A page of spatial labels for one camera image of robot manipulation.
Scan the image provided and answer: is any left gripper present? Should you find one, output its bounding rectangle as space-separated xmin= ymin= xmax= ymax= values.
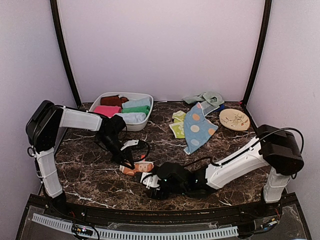
xmin=98 ymin=133 xmax=135 ymax=170

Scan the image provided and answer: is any orange bunny towel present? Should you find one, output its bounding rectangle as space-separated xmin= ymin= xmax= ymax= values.
xmin=119 ymin=154 xmax=154 ymax=176

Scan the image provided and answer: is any blue polka dot towel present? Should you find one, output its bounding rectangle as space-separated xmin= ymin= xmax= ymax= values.
xmin=183 ymin=102 xmax=218 ymax=155

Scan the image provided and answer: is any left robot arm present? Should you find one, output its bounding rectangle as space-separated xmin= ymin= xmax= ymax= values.
xmin=25 ymin=100 xmax=135 ymax=218

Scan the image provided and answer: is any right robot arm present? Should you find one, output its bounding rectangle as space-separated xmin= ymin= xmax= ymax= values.
xmin=139 ymin=124 xmax=304 ymax=217

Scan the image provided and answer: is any white plastic basin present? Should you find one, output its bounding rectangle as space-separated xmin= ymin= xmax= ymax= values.
xmin=89 ymin=92 xmax=154 ymax=132

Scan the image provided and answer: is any light blue rolled towel front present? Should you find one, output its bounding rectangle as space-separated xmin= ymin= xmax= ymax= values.
xmin=115 ymin=112 xmax=147 ymax=124

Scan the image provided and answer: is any light blue rolled towel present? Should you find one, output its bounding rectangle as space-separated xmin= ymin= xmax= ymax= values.
xmin=122 ymin=97 xmax=152 ymax=109
xmin=115 ymin=112 xmax=147 ymax=124

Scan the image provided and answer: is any pink rolled towel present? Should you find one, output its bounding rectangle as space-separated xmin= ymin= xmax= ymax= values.
xmin=93 ymin=105 xmax=122 ymax=118

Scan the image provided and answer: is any green rolled towel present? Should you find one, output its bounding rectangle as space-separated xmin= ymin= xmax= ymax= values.
xmin=121 ymin=105 xmax=150 ymax=115

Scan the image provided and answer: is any light blue rolled towel back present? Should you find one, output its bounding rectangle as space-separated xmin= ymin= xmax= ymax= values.
xmin=122 ymin=97 xmax=152 ymax=109

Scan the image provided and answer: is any green patterned small towel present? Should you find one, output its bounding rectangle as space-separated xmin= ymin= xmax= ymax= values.
xmin=169 ymin=110 xmax=186 ymax=139

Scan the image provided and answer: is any brown rolled towel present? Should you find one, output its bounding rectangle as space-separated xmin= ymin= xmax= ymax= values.
xmin=100 ymin=95 xmax=129 ymax=108

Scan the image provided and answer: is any dark blue object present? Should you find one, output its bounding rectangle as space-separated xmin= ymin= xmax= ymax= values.
xmin=214 ymin=104 xmax=225 ymax=112

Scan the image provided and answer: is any grey green crumpled towel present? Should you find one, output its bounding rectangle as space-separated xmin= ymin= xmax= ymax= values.
xmin=182 ymin=91 xmax=225 ymax=116

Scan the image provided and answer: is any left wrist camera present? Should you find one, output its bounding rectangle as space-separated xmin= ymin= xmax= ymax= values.
xmin=120 ymin=139 xmax=139 ymax=151

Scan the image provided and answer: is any white slotted cable duct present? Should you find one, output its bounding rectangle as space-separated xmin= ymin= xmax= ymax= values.
xmin=31 ymin=213 xmax=239 ymax=240

